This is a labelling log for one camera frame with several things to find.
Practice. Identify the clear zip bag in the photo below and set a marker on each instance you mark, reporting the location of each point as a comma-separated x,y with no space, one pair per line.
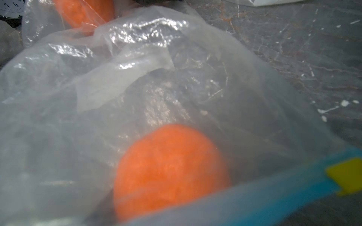
74,100

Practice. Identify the orange bag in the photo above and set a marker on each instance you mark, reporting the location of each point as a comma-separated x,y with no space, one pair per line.
87,12
171,166

